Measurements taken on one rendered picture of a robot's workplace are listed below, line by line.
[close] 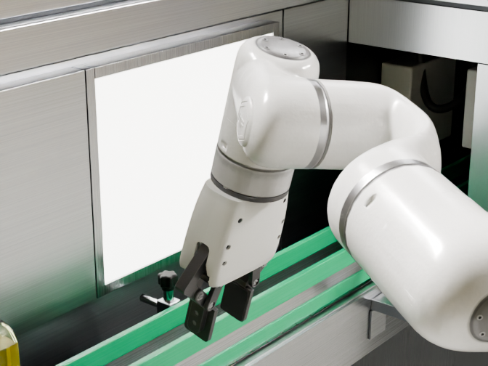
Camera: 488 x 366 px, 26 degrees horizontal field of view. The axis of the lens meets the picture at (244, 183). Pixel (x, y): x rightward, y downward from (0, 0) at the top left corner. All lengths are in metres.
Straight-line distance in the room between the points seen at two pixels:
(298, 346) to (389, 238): 1.01
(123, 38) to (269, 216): 0.57
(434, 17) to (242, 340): 0.67
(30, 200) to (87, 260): 0.15
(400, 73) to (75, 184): 0.83
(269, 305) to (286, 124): 0.80
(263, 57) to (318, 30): 1.00
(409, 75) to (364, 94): 1.20
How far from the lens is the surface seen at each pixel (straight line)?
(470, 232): 0.65
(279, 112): 0.83
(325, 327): 1.73
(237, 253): 0.98
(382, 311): 1.82
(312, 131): 0.84
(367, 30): 1.96
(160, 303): 1.57
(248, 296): 1.07
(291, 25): 1.83
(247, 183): 0.94
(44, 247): 1.46
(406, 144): 0.76
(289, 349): 1.66
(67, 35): 1.42
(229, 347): 1.56
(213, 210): 0.96
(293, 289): 1.65
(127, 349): 1.50
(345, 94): 0.87
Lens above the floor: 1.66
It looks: 20 degrees down
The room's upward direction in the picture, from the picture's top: straight up
